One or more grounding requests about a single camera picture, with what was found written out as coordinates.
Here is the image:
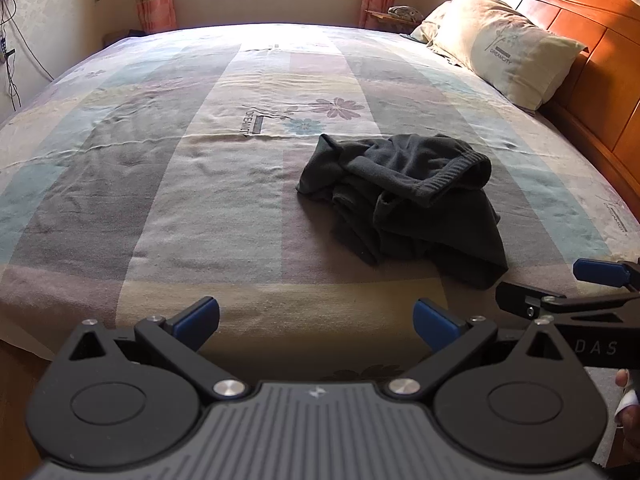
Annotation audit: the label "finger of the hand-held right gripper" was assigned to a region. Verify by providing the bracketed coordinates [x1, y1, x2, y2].
[572, 257, 640, 293]
[495, 281, 551, 318]

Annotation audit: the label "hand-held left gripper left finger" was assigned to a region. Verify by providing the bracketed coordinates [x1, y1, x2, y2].
[67, 296, 251, 402]

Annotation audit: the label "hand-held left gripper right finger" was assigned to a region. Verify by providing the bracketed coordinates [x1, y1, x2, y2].
[385, 297, 568, 402]

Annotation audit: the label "dark grey pants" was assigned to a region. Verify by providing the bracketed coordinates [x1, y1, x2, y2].
[295, 132, 510, 290]

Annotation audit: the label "person's right hand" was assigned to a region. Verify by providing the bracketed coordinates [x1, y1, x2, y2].
[614, 367, 640, 431]

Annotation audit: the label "bed with patchwork sheet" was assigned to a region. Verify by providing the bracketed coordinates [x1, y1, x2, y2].
[0, 22, 640, 386]

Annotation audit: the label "wooden headboard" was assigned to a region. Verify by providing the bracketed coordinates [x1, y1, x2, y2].
[470, 0, 640, 196]

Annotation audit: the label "large beige printed pillow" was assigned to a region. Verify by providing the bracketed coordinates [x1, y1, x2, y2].
[430, 0, 588, 111]

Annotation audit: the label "small beige pillow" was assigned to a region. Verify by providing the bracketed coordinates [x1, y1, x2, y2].
[410, 0, 453, 43]

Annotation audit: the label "wooden nightstand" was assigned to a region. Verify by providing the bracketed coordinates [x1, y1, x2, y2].
[364, 8, 421, 33]

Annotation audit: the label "white power strip with cables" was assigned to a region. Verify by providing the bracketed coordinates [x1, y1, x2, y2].
[0, 0, 56, 111]

